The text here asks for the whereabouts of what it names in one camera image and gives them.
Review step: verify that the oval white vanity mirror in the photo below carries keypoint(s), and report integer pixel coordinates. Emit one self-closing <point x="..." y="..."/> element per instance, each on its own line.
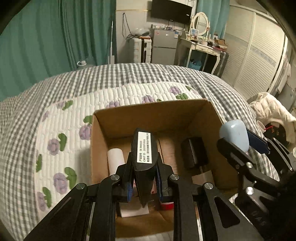
<point x="200" y="22"/>

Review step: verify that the white dressing table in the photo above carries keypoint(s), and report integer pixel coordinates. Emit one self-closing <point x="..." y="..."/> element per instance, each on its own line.
<point x="199" y="51"/>

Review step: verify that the white puffy jacket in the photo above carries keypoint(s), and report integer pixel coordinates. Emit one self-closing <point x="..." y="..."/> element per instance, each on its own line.
<point x="268" y="109"/>

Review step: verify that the white louvered wardrobe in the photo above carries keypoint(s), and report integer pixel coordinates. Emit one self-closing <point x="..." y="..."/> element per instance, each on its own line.
<point x="255" y="47"/>

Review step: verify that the brown cardboard box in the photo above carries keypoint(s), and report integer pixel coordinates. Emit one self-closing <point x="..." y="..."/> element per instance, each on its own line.
<point x="201" y="211"/>

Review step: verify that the red capped white bottle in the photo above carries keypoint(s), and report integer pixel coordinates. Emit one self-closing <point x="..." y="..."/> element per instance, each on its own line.
<point x="161" y="205"/>

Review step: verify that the blue basket under table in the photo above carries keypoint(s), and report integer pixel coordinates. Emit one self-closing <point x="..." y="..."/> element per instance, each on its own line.
<point x="196" y="65"/>

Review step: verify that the white mop stick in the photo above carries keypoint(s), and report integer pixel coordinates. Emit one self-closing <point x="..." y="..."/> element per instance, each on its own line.
<point x="111" y="58"/>

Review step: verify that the black patterned bag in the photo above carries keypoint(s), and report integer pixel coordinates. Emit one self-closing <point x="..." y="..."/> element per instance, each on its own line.
<point x="276" y="130"/>

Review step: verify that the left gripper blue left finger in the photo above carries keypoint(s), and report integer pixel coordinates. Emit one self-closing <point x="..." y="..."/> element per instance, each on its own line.
<point x="129" y="176"/>

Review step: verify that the grey small refrigerator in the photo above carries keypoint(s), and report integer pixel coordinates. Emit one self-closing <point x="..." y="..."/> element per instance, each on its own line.
<point x="164" y="46"/>

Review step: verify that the grey checked bed cover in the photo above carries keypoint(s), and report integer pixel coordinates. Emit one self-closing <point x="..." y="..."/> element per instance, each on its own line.
<point x="22" y="114"/>

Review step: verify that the white suitcase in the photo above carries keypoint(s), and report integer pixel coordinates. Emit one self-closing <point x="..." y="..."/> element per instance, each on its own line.
<point x="140" y="50"/>

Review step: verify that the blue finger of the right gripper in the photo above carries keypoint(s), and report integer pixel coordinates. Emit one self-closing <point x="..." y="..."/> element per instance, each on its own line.
<point x="234" y="155"/>
<point x="258" y="143"/>

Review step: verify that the light blue earbuds case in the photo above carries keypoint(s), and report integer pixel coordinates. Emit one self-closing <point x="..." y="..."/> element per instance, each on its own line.
<point x="235" y="132"/>

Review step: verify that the black small device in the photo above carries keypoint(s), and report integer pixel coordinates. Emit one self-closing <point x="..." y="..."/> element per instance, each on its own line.
<point x="144" y="159"/>

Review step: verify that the green curtain by wardrobe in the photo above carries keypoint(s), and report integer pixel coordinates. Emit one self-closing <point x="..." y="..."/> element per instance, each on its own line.
<point x="217" y="12"/>

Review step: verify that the black wall television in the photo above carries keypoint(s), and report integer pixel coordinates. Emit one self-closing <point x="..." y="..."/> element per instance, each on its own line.
<point x="171" y="11"/>

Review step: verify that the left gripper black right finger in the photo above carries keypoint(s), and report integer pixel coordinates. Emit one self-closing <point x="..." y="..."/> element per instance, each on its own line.
<point x="160" y="177"/>

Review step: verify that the white floral quilted mat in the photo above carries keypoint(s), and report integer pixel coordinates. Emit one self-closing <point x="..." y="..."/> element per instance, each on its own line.
<point x="64" y="134"/>

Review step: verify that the white paper cup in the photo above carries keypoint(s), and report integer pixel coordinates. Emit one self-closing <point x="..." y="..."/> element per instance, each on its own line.
<point x="261" y="126"/>

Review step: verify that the large green curtain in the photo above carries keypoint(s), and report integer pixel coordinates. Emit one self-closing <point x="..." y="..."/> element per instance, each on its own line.
<point x="47" y="38"/>

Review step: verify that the white plastic tube part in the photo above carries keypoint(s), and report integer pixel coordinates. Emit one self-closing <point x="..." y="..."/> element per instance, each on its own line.
<point x="115" y="158"/>

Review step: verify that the white 66W USB charger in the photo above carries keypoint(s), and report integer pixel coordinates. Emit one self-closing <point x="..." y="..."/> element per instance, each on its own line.
<point x="133" y="208"/>

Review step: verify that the black power adapter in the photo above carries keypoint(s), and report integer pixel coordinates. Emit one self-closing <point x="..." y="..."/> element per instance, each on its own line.
<point x="194" y="153"/>

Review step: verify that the clear water jug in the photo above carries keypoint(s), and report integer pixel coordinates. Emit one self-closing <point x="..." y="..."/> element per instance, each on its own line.
<point x="81" y="64"/>

